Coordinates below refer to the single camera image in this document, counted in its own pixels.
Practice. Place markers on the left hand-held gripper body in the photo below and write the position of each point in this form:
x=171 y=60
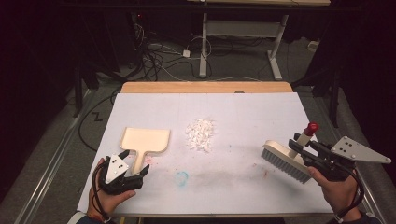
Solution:
x=116 y=183

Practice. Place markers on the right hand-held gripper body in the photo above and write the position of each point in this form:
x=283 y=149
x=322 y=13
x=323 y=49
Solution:
x=330 y=161

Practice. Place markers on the pile of white paper scraps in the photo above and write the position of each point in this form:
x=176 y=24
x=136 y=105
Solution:
x=200 y=133

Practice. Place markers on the person's left hand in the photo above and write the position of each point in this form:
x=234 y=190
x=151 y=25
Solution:
x=107 y=202

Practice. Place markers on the person's right hand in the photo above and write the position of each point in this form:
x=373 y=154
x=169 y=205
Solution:
x=341 y=194

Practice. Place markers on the orange wristband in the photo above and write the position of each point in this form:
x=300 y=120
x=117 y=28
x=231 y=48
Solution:
x=97 y=216

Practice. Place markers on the white table cover sheet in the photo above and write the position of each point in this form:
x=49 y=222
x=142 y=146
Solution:
x=230 y=115

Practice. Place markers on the black stand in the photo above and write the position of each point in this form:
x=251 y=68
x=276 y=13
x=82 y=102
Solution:
x=77 y=93

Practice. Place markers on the beige floor box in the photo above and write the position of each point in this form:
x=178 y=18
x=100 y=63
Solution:
x=313 y=46

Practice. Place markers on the white power adapter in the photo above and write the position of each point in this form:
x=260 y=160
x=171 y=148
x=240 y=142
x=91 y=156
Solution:
x=186 y=53

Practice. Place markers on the white metal-framed desk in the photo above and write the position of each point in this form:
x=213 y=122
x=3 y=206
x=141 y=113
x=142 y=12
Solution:
x=243 y=28

